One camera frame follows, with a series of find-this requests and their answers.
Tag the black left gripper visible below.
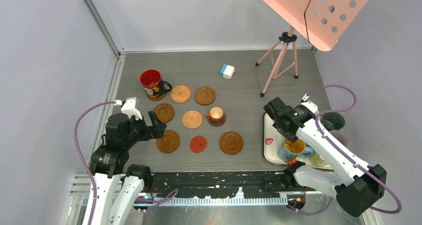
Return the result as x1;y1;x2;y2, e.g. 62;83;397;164
123;110;166;147

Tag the brown ringed coaster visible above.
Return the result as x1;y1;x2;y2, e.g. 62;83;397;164
156;130;180;153
154;103;175;123
219;131;244;155
147;92;167;101
194;86;216;106

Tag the woven rattan coaster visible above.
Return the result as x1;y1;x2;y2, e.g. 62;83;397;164
182;110;203;129
170;85;191;103

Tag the blue butterfly plate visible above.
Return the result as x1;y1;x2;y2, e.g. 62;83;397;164
277;138;314;162

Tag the red apple paper coaster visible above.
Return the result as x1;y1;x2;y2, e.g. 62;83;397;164
190;135;208;153

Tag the black floral mug red inside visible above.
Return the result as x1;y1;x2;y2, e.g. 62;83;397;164
139;69;173;95

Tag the dark walnut coaster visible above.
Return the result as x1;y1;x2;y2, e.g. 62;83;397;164
207;114;226;127

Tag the small orange cup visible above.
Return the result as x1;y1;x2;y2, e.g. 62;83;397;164
205;107;224;123

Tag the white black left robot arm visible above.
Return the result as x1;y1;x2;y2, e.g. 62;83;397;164
83;111;167;225

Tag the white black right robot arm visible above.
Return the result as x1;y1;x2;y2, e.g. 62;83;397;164
264;97;387;217

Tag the white tray black rim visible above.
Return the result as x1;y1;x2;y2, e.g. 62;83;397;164
262;112;333;171

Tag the dark green mug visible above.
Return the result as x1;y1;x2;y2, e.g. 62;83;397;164
320;112;345;131

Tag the pale yellow green mug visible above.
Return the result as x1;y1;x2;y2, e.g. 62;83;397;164
309;151;328;167

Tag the grey purple mug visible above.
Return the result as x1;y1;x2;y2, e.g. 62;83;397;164
329;130;348;147

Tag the blue white toy block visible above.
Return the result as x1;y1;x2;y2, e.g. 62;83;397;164
219;64;235;79

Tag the pink music stand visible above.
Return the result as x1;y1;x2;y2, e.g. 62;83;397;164
255;0;369;97

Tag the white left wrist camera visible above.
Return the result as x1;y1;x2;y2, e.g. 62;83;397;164
114;97;143;120

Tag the aluminium frame post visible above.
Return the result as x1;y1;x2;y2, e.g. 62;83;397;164
82;0;124;58

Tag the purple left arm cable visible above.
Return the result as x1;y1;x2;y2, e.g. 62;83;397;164
73;101;179;225

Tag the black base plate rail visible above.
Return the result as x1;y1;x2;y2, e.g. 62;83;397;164
70;170;330;214

